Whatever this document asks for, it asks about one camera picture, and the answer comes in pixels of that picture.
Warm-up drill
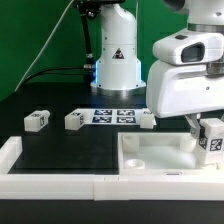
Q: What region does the white square tabletop tray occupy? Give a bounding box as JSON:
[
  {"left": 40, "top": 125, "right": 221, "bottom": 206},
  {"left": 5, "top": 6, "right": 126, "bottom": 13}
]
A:
[{"left": 118, "top": 132, "right": 219, "bottom": 175}]

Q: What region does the white U-shaped fence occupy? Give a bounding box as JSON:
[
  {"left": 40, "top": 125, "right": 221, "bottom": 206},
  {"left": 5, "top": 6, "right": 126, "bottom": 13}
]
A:
[{"left": 0, "top": 137, "right": 224, "bottom": 201}]

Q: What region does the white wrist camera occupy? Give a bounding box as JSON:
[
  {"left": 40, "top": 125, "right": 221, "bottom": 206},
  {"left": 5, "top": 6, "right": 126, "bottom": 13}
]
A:
[{"left": 153, "top": 29, "right": 224, "bottom": 65}]

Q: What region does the grey cable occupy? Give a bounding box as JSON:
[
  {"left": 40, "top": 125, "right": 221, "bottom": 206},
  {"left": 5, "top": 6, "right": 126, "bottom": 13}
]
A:
[{"left": 14, "top": 0, "right": 75, "bottom": 93}]

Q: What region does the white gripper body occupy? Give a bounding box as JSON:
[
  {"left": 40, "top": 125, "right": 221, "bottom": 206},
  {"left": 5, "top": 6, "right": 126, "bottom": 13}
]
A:
[{"left": 146, "top": 61, "right": 224, "bottom": 118}]

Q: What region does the marker sheet with tags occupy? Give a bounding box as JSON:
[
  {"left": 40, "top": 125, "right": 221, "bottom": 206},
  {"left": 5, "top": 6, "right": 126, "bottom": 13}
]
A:
[{"left": 73, "top": 108, "right": 158, "bottom": 127}]

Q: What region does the black cable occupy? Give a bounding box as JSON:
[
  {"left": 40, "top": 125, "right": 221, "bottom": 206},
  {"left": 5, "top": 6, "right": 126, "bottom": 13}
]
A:
[{"left": 23, "top": 67, "right": 96, "bottom": 86}]

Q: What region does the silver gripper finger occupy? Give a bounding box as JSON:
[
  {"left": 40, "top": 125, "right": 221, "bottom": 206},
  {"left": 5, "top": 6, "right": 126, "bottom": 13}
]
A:
[{"left": 185, "top": 114, "right": 201, "bottom": 139}]

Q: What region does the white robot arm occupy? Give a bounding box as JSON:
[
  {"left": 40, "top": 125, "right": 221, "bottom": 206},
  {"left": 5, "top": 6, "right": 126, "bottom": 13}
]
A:
[{"left": 91, "top": 0, "right": 224, "bottom": 133}]

